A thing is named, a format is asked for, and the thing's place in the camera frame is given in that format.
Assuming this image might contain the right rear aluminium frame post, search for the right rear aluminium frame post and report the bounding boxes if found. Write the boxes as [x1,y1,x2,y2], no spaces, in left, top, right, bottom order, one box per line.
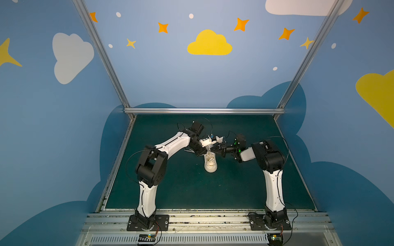
[274,0,345,121]

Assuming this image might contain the left side aluminium table rail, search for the left side aluminium table rail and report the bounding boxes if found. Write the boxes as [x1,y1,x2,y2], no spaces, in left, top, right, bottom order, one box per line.
[94,117,136,213]

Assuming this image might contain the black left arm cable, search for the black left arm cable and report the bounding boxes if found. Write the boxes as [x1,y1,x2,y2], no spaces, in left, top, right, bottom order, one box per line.
[124,149,148,185]

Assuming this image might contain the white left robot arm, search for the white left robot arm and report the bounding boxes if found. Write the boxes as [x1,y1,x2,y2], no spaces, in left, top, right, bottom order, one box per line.
[133,121,205,231]

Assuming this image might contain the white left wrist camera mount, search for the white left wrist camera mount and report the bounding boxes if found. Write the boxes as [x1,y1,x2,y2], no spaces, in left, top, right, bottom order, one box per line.
[199,137,216,148]

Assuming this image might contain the left rear aluminium frame post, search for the left rear aluminium frame post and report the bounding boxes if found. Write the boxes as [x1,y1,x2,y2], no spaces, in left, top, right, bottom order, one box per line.
[73,0,135,121]

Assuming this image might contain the front aluminium rail platform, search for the front aluminium rail platform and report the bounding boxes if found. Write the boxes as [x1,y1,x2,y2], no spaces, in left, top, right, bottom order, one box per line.
[76,210,342,246]

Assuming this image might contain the right green circuit board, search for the right green circuit board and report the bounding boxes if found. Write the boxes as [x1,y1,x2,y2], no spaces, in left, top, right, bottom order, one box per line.
[267,234,284,246]

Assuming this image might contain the white knit sneaker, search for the white knit sneaker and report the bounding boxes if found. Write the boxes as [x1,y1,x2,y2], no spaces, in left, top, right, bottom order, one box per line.
[204,152,218,173]

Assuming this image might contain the aluminium frame post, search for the aluminium frame post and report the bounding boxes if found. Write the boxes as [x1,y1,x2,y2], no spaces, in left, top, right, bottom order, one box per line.
[274,0,345,121]
[73,0,135,121]

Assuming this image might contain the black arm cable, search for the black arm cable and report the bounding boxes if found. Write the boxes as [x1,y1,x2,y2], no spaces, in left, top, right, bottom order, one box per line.
[124,149,148,185]
[267,136,290,167]

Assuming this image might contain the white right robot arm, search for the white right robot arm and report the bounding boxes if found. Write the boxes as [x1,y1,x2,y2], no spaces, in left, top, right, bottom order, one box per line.
[204,134,291,230]

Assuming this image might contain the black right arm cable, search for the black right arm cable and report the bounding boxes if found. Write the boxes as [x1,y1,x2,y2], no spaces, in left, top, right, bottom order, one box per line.
[267,136,290,167]

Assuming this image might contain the left green circuit board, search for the left green circuit board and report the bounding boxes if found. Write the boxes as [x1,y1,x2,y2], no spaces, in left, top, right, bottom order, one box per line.
[136,234,157,246]

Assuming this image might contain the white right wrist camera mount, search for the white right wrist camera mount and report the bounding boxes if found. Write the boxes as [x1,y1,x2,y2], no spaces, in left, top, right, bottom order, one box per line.
[215,136,223,143]

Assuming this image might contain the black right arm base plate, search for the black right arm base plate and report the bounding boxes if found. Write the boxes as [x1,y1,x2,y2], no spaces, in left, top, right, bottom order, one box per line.
[248,212,292,231]

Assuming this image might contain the rear horizontal aluminium frame bar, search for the rear horizontal aluminium frame bar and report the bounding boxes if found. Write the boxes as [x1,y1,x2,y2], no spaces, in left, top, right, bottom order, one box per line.
[124,107,285,115]

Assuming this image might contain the white shoelace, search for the white shoelace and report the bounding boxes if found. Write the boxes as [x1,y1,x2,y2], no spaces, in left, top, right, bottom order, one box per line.
[184,144,210,156]

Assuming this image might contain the green circuit board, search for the green circuit board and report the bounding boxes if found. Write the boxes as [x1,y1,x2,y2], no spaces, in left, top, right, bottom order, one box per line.
[136,234,157,246]
[267,234,284,246]

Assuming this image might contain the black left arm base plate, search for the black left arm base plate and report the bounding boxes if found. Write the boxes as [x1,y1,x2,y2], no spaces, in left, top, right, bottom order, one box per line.
[126,214,169,232]

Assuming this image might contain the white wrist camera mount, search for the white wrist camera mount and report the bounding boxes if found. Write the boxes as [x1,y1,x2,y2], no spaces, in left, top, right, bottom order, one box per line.
[215,136,223,143]
[199,137,216,148]

